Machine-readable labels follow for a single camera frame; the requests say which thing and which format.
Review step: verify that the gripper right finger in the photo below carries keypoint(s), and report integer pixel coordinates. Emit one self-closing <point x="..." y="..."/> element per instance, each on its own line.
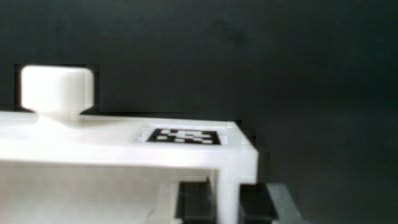
<point x="267" y="205"/>

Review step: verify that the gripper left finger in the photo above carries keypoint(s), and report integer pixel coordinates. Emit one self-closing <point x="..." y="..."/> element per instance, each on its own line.
<point x="196" y="206"/>

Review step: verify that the white drawer box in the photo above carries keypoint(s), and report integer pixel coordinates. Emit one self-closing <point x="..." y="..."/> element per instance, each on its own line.
<point x="56" y="135"/>

